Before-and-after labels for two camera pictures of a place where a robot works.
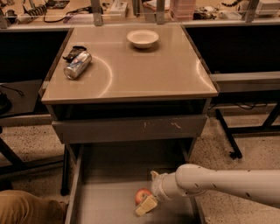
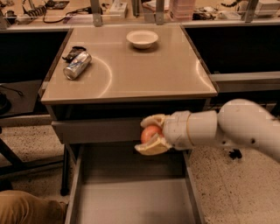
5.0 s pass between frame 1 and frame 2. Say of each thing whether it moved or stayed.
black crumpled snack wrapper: stayed
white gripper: moved
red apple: moved
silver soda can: stayed
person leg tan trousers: stayed
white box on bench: stayed
